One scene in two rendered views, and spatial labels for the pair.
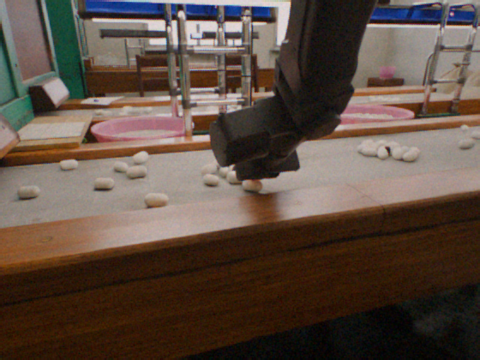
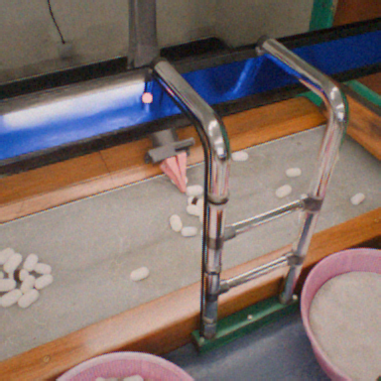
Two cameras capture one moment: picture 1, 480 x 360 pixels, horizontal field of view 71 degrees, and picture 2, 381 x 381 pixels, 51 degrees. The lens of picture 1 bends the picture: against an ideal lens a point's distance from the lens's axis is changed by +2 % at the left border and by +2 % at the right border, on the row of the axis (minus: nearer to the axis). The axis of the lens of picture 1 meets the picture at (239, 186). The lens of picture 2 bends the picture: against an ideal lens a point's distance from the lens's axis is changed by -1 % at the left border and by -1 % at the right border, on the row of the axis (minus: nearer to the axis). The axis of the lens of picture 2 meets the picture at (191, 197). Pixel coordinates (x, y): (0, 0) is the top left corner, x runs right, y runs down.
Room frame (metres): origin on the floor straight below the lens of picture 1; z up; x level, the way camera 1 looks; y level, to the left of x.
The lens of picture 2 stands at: (1.17, -0.09, 1.33)
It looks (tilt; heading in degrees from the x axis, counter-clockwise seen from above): 44 degrees down; 172
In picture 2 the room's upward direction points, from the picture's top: straight up
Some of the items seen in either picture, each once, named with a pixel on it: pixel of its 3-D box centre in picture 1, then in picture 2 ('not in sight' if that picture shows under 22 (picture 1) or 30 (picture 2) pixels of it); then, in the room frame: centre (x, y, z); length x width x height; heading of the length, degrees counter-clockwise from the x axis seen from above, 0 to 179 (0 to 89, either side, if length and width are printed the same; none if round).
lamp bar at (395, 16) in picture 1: (425, 15); not in sight; (1.51, -0.75, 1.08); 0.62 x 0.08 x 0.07; 107
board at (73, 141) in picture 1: (54, 129); not in sight; (0.84, 0.47, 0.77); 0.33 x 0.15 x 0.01; 17
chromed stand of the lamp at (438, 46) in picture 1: (432, 64); not in sight; (1.44, -0.77, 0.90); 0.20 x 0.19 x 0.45; 107
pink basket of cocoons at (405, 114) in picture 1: (367, 125); not in sight; (1.12, -0.43, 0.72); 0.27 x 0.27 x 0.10
